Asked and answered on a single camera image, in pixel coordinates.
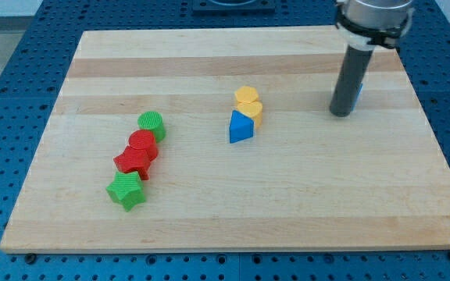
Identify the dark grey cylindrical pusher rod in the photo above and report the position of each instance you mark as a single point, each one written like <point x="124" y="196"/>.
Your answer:
<point x="351" y="75"/>

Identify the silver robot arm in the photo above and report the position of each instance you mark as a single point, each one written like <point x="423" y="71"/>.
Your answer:
<point x="365" y="24"/>

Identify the yellow hexagon block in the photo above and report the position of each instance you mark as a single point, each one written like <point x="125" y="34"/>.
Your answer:
<point x="246" y="94"/>

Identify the blue triangle block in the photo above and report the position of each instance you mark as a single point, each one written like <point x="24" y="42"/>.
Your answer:
<point x="241" y="127"/>

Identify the red star block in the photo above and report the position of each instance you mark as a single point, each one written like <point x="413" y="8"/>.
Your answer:
<point x="133" y="160"/>

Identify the blue block behind rod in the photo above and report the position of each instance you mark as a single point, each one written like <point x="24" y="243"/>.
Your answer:
<point x="356" y="97"/>

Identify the green star block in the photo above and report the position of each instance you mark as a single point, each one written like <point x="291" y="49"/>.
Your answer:
<point x="127" y="190"/>

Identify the yellow heart block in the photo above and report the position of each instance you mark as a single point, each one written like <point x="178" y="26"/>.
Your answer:
<point x="252" y="110"/>

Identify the red cylinder block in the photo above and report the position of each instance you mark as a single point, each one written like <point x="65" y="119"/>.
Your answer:
<point x="144" y="140"/>

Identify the green cylinder block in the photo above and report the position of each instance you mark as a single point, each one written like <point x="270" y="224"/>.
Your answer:
<point x="153" y="122"/>

